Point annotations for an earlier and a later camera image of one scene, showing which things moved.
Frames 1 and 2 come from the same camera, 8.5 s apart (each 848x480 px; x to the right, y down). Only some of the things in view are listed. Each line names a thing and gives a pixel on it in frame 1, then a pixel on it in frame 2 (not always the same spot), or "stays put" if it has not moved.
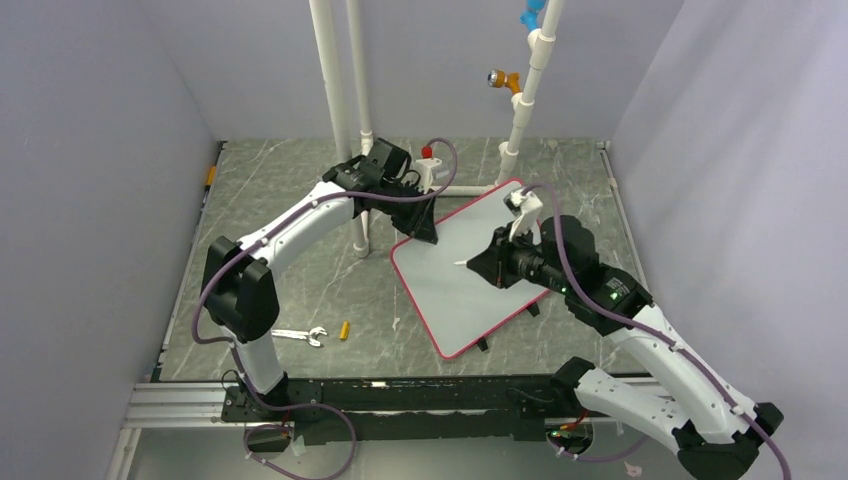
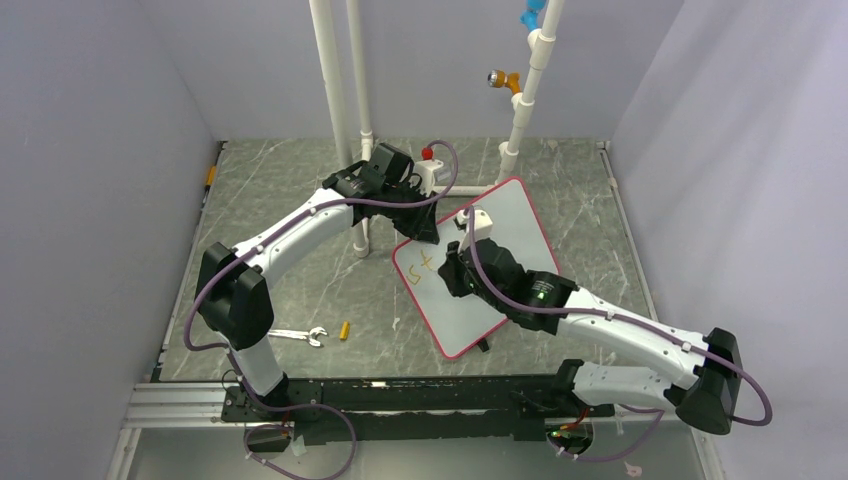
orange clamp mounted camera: (500, 79) stays put
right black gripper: (495, 261) -> (451, 270)
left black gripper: (421, 223) stays put
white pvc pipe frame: (541, 45) stays put
